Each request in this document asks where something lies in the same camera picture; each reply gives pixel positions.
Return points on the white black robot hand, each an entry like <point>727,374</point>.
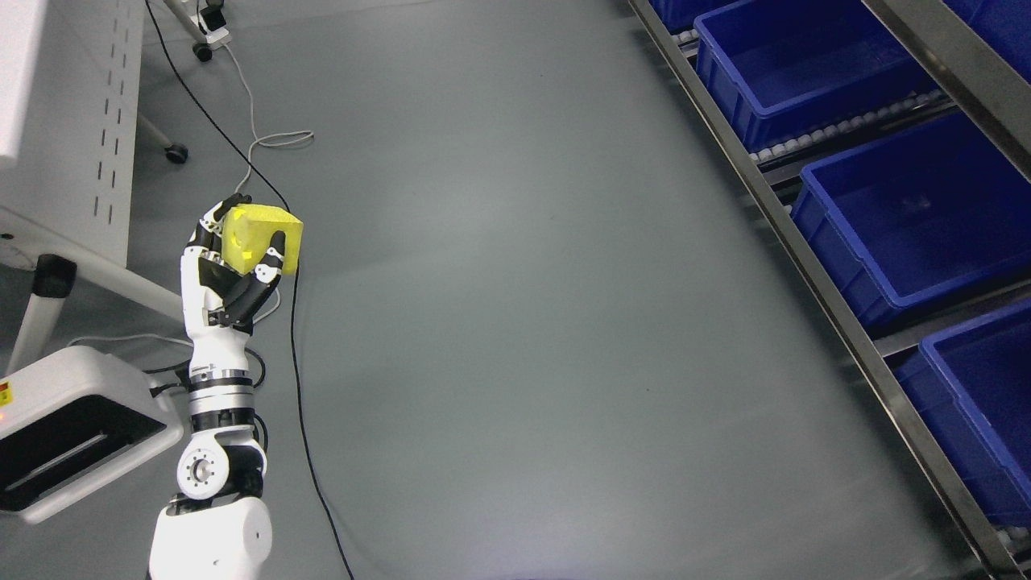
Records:
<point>219,304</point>

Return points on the dented yellow foam block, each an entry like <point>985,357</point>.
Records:
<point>247,231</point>

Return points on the metal roller shelf rack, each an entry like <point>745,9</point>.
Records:
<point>993,560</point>

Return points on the white machine housing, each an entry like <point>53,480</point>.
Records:
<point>73,422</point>

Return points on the white perforated cabinet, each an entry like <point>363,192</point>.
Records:
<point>70,76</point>

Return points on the wheeled stand base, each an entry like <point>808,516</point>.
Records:
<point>205,22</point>

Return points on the blue plastic bin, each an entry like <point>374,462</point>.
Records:
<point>916,222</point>
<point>970,383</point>
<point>783,69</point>

